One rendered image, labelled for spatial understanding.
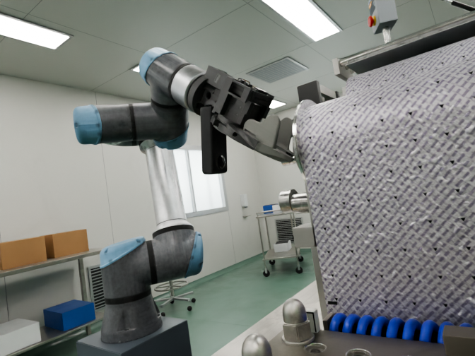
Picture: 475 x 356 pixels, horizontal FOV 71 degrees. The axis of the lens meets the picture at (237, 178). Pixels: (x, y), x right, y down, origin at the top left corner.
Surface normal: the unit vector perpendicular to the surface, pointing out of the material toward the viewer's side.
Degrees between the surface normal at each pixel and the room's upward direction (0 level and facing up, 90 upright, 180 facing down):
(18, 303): 90
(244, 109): 90
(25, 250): 90
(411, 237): 90
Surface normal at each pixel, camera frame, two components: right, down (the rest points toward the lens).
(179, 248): 0.25, -0.42
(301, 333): 0.40, -0.11
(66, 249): 0.81, -0.15
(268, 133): -0.58, 0.03
